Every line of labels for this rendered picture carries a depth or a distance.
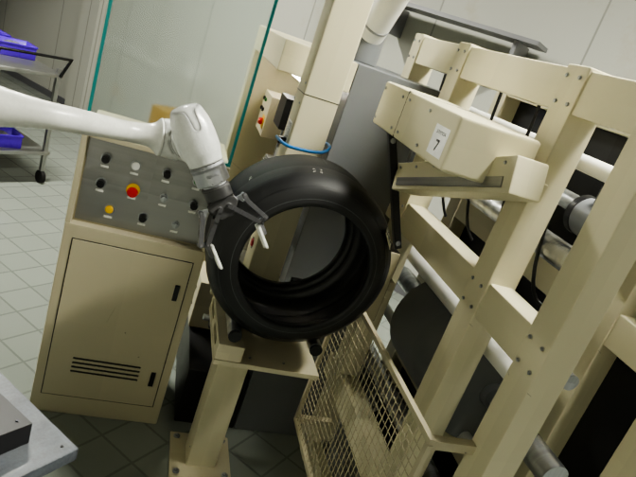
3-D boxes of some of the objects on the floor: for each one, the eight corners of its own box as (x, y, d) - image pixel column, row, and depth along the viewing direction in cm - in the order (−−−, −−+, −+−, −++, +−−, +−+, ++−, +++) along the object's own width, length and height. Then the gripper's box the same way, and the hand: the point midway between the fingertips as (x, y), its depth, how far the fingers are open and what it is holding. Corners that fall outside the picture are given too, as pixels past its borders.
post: (184, 445, 258) (379, -177, 178) (213, 448, 262) (416, -159, 183) (184, 467, 247) (393, -189, 167) (214, 469, 251) (432, -168, 171)
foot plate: (169, 432, 262) (170, 429, 262) (226, 439, 271) (228, 435, 270) (167, 477, 238) (168, 473, 238) (230, 483, 247) (232, 479, 246)
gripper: (171, 204, 142) (203, 280, 148) (261, 167, 149) (289, 241, 156) (167, 201, 148) (198, 273, 155) (253, 166, 156) (279, 237, 162)
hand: (241, 254), depth 155 cm, fingers open, 13 cm apart
